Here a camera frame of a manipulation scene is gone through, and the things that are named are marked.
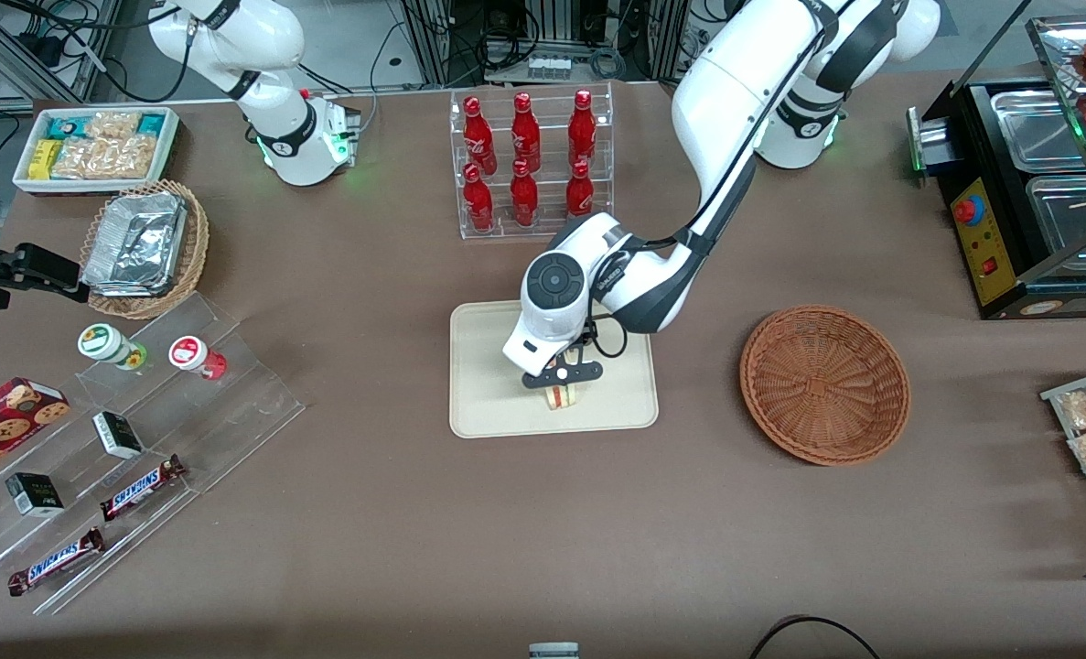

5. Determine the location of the brown round wicker basket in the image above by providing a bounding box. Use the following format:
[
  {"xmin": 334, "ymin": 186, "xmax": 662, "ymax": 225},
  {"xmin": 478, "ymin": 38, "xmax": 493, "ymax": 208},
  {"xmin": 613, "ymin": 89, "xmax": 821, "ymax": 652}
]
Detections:
[{"xmin": 739, "ymin": 304, "xmax": 911, "ymax": 468}]

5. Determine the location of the small black carton box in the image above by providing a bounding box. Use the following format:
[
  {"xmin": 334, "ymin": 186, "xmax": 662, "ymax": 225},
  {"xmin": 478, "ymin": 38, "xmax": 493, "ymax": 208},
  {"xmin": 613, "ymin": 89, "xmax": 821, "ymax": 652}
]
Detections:
[
  {"xmin": 92, "ymin": 412, "xmax": 144, "ymax": 460},
  {"xmin": 5, "ymin": 472, "xmax": 65, "ymax": 519}
]

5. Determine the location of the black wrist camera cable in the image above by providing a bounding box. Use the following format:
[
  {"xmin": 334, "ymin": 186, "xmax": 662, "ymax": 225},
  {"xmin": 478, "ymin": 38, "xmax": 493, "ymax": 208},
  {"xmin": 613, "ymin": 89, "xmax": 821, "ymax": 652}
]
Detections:
[{"xmin": 588, "ymin": 18, "xmax": 836, "ymax": 360}]

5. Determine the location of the red lid yogurt cup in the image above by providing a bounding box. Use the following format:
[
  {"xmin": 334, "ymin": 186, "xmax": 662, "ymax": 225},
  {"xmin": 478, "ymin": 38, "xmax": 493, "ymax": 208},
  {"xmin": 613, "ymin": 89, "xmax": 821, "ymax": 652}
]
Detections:
[{"xmin": 168, "ymin": 336, "xmax": 228, "ymax": 381}]

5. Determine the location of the red tartan cookie box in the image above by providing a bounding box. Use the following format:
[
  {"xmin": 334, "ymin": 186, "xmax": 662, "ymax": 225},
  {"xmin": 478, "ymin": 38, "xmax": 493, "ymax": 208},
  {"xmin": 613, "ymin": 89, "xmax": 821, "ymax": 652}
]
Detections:
[{"xmin": 0, "ymin": 377, "xmax": 70, "ymax": 486}]

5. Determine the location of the black food warmer machine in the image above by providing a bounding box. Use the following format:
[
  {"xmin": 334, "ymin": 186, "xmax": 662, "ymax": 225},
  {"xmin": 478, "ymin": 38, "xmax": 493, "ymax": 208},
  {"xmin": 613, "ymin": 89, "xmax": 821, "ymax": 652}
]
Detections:
[{"xmin": 909, "ymin": 78, "xmax": 1086, "ymax": 321}]

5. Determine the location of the clear acrylic bottle rack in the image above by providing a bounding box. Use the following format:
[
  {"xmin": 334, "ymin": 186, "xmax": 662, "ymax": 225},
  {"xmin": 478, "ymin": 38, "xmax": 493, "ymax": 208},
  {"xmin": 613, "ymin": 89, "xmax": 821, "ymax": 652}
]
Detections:
[{"xmin": 449, "ymin": 81, "xmax": 615, "ymax": 241}]

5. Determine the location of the light tan wicker basket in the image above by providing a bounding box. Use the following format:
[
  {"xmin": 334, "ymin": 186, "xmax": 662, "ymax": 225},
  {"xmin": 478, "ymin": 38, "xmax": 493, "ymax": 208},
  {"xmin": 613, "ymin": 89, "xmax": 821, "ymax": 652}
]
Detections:
[{"xmin": 81, "ymin": 178, "xmax": 210, "ymax": 321}]

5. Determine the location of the aluminium foil container stack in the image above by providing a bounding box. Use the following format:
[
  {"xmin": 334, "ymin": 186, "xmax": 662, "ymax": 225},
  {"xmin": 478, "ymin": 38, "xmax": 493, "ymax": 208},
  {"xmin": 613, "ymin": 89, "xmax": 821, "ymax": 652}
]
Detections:
[{"xmin": 82, "ymin": 192, "xmax": 188, "ymax": 297}]

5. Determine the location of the white rectangular snack bin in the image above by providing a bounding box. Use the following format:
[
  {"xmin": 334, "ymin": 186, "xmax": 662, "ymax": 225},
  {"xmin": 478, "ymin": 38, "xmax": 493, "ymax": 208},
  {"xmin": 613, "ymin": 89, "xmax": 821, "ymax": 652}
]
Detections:
[{"xmin": 12, "ymin": 107, "xmax": 182, "ymax": 196}]

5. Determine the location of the red cola bottle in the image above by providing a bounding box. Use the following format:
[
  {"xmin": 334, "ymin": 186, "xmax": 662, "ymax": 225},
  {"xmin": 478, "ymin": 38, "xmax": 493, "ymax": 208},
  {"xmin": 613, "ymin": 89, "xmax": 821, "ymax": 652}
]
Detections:
[
  {"xmin": 511, "ymin": 92, "xmax": 542, "ymax": 173},
  {"xmin": 463, "ymin": 163, "xmax": 495, "ymax": 232},
  {"xmin": 463, "ymin": 96, "xmax": 498, "ymax": 175},
  {"xmin": 568, "ymin": 89, "xmax": 597, "ymax": 168},
  {"xmin": 565, "ymin": 160, "xmax": 595, "ymax": 221},
  {"xmin": 510, "ymin": 158, "xmax": 540, "ymax": 228}
]

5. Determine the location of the glass warmer cover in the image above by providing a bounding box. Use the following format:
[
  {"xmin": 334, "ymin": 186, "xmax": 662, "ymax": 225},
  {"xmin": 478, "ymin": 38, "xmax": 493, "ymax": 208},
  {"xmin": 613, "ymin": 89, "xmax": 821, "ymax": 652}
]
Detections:
[{"xmin": 1023, "ymin": 14, "xmax": 1086, "ymax": 285}]

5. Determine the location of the green lid yogurt cup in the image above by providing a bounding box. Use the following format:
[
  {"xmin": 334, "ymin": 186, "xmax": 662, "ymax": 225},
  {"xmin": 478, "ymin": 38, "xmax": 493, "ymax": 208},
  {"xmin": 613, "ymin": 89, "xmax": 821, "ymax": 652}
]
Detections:
[{"xmin": 78, "ymin": 323, "xmax": 148, "ymax": 372}]

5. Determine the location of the stainless steel food pan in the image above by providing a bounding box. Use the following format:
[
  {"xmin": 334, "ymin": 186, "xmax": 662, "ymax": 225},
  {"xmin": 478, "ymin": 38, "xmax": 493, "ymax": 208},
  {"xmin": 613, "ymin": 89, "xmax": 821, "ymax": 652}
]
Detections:
[
  {"xmin": 1026, "ymin": 174, "xmax": 1086, "ymax": 259},
  {"xmin": 991, "ymin": 89, "xmax": 1086, "ymax": 173}
]

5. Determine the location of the aluminium profile frame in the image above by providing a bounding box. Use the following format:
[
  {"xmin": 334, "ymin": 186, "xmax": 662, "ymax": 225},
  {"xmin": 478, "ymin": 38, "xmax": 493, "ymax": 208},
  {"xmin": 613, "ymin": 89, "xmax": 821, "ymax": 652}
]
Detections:
[{"xmin": 0, "ymin": 0, "xmax": 123, "ymax": 103}]

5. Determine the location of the clear bag of crackers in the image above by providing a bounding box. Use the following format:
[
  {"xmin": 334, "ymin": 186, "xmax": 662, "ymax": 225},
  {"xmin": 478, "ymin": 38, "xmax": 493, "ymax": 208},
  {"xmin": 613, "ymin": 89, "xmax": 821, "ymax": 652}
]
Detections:
[
  {"xmin": 51, "ymin": 137, "xmax": 104, "ymax": 180},
  {"xmin": 85, "ymin": 111, "xmax": 141, "ymax": 140},
  {"xmin": 99, "ymin": 135, "xmax": 157, "ymax": 179}
]

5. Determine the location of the beige plastic serving tray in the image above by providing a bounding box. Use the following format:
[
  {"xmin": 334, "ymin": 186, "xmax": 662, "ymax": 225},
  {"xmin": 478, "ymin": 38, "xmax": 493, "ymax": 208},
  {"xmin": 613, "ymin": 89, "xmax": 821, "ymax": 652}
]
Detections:
[{"xmin": 449, "ymin": 293, "xmax": 660, "ymax": 440}]

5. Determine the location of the yellow snack packet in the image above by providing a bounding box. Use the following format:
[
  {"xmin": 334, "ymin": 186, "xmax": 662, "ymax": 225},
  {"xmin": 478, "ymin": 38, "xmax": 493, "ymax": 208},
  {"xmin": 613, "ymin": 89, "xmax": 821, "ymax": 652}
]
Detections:
[{"xmin": 28, "ymin": 139, "xmax": 63, "ymax": 180}]

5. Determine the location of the grey wire rack tray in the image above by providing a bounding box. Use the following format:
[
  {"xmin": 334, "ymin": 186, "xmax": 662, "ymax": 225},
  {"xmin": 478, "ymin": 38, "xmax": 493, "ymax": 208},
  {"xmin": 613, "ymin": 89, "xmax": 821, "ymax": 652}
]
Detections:
[{"xmin": 1041, "ymin": 364, "xmax": 1086, "ymax": 559}]

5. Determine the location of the Snickers chocolate bar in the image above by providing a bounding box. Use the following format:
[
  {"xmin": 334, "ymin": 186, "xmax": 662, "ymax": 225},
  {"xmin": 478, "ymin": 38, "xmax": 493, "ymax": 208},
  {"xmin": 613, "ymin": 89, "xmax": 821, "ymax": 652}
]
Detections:
[
  {"xmin": 99, "ymin": 455, "xmax": 187, "ymax": 523},
  {"xmin": 7, "ymin": 526, "xmax": 106, "ymax": 598}
]

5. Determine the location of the black looped cable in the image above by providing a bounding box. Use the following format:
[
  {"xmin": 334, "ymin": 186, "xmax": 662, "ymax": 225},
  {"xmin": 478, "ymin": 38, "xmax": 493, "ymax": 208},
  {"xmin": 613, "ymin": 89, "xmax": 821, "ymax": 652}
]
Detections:
[{"xmin": 748, "ymin": 615, "xmax": 882, "ymax": 659}]

